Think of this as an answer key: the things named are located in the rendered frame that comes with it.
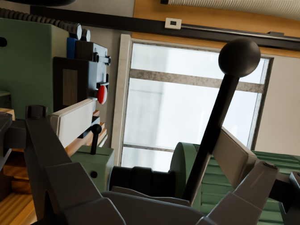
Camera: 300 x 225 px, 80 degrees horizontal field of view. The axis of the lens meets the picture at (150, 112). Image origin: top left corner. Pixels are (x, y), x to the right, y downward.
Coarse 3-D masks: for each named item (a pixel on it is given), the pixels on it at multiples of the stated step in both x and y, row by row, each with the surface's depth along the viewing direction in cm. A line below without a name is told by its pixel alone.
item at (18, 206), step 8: (88, 144) 50; (16, 192) 28; (8, 200) 26; (16, 200) 26; (24, 200) 27; (32, 200) 27; (0, 208) 25; (8, 208) 25; (16, 208) 25; (24, 208) 25; (32, 208) 27; (0, 216) 24; (8, 216) 24; (16, 216) 24; (24, 216) 25; (0, 224) 22; (8, 224) 23; (16, 224) 24
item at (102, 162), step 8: (80, 152) 34; (88, 152) 35; (96, 152) 35; (104, 152) 35; (112, 152) 36; (72, 160) 31; (80, 160) 31; (88, 160) 32; (96, 160) 32; (104, 160) 32; (112, 160) 37; (88, 168) 31; (96, 168) 31; (104, 168) 31; (96, 176) 31; (104, 176) 32; (96, 184) 32; (104, 184) 32
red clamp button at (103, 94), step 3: (99, 87) 28; (102, 87) 27; (105, 87) 28; (99, 90) 27; (102, 90) 27; (105, 90) 28; (99, 93) 27; (102, 93) 27; (105, 93) 28; (99, 96) 27; (102, 96) 27; (105, 96) 29; (99, 99) 27; (102, 99) 28; (105, 99) 29; (99, 102) 28; (102, 102) 28
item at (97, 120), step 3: (93, 117) 36; (96, 117) 37; (99, 117) 38; (93, 120) 35; (96, 120) 36; (99, 120) 38; (93, 123) 34; (96, 123) 36; (90, 126) 32; (87, 129) 31; (90, 129) 33; (84, 132) 30; (87, 132) 31; (81, 135) 29; (84, 135) 30; (81, 138) 29
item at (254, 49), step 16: (224, 48) 16; (240, 48) 15; (256, 48) 15; (224, 64) 16; (240, 64) 15; (256, 64) 15; (224, 80) 17; (224, 96) 17; (224, 112) 17; (208, 128) 18; (208, 144) 18; (208, 160) 18; (192, 176) 19; (192, 192) 19
